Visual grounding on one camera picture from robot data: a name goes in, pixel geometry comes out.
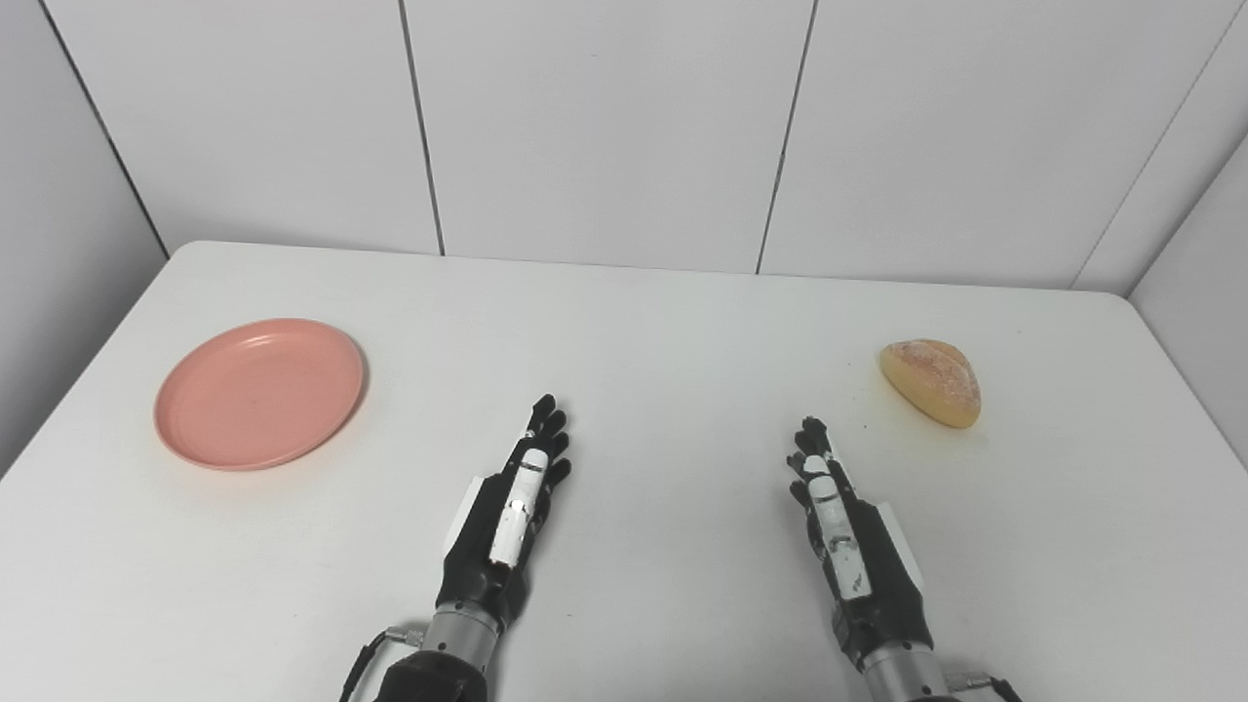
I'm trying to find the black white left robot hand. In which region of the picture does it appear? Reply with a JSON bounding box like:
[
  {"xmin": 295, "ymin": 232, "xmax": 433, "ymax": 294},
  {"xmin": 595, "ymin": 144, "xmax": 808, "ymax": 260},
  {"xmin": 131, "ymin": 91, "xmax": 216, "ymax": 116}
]
[{"xmin": 436, "ymin": 394, "xmax": 574, "ymax": 626}]

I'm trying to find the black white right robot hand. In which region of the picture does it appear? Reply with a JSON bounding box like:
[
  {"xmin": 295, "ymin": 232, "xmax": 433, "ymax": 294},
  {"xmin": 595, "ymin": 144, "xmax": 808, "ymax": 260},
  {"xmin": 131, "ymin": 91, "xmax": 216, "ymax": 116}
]
[{"xmin": 786, "ymin": 417, "xmax": 935, "ymax": 670}]

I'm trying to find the golden bread roll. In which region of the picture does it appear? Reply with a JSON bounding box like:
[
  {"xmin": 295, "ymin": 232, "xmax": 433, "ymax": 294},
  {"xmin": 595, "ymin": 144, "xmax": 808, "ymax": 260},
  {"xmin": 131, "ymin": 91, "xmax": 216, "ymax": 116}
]
[{"xmin": 879, "ymin": 338, "xmax": 982, "ymax": 429}]

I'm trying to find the pink round plate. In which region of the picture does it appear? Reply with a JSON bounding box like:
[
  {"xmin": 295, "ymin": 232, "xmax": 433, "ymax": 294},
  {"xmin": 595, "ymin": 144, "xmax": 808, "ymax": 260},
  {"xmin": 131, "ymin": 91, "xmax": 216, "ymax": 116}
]
[{"xmin": 154, "ymin": 318, "xmax": 367, "ymax": 472}]

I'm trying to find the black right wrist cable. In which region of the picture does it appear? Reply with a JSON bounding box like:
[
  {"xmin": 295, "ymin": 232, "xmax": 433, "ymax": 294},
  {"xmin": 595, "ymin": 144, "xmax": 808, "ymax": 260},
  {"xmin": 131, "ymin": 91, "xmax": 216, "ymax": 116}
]
[{"xmin": 948, "ymin": 668, "xmax": 1024, "ymax": 702}]

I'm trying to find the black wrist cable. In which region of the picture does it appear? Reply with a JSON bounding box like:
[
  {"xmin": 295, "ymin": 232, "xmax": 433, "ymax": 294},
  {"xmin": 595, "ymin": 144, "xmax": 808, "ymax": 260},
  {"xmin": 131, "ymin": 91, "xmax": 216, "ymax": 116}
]
[
  {"xmin": 339, "ymin": 628, "xmax": 426, "ymax": 702},
  {"xmin": 948, "ymin": 668, "xmax": 1024, "ymax": 702}
]

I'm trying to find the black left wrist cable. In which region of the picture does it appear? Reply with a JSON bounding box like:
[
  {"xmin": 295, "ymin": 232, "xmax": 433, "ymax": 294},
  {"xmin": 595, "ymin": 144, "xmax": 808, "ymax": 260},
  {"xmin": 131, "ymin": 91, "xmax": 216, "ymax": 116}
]
[{"xmin": 339, "ymin": 628, "xmax": 426, "ymax": 702}]

